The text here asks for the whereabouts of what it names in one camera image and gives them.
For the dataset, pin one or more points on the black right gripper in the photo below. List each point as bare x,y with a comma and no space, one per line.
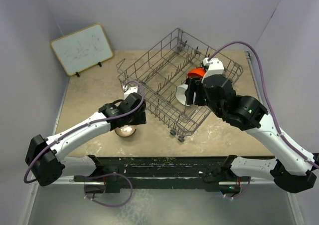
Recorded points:
195,84

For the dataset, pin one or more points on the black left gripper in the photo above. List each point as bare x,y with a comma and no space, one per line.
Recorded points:
140,118

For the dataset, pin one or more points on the white bowl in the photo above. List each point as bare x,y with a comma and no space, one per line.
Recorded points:
180,94

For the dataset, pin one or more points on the orange bowl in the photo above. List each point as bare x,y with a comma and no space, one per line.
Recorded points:
196,72

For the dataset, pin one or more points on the brown glazed bowl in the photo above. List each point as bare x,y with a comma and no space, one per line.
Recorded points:
126,130

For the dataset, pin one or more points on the grey wire dish rack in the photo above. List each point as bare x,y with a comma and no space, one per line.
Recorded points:
160,71

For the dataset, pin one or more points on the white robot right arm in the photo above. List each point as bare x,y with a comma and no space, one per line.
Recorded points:
292,167

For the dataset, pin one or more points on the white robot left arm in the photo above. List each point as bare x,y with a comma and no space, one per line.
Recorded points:
47,158

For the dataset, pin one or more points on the yellow framed whiteboard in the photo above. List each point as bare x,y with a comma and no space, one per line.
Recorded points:
82,49

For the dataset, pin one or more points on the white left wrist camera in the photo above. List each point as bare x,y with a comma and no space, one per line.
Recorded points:
129,89

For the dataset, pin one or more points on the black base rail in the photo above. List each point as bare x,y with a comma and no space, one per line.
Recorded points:
186,173

